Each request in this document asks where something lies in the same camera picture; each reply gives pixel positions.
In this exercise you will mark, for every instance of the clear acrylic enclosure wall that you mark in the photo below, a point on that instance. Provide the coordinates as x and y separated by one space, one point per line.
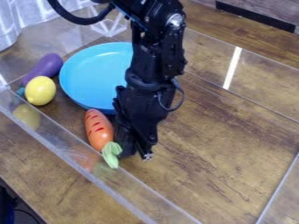
225 163

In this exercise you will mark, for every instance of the orange toy carrot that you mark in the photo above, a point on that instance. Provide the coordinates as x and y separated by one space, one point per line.
100 136

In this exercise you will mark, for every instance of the blue plastic plate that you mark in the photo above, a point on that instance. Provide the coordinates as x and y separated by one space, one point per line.
92 72

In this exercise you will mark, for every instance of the white patterned curtain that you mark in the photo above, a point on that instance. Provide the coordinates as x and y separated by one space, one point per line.
19 14

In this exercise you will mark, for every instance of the dark baseboard strip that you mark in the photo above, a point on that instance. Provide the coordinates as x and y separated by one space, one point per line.
266 20

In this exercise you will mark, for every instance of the yellow toy lemon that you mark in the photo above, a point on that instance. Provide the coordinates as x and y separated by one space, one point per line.
40 90

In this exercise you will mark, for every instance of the purple toy eggplant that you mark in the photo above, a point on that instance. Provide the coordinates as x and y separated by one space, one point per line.
45 67

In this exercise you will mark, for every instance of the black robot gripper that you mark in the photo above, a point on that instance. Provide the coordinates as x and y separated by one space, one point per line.
143 104

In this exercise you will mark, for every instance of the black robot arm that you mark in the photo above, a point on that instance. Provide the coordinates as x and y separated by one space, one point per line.
157 28

